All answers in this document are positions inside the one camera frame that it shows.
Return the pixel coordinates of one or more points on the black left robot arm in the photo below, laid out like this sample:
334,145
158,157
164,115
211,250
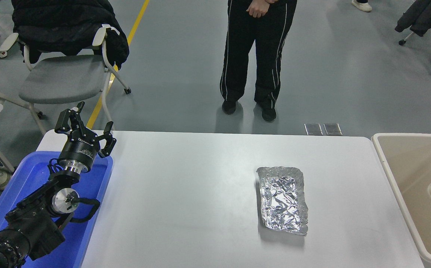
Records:
33,223

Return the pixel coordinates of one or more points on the blue plastic tray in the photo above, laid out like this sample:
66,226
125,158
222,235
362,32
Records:
25,178

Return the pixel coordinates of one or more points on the grey seat white frame chair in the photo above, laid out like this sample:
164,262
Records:
63,80

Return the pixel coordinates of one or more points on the crumpled silver foil tray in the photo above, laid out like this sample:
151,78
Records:
282,201

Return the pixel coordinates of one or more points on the person's hand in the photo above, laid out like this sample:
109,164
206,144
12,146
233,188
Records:
257,8

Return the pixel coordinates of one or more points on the large pale plastic bin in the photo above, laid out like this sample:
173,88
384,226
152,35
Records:
408,163

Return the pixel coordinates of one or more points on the metal floor plate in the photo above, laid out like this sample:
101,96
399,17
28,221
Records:
314,129
332,129

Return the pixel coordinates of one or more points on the black padded jacket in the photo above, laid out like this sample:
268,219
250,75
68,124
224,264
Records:
63,22

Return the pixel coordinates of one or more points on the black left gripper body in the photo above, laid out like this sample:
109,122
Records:
79,150

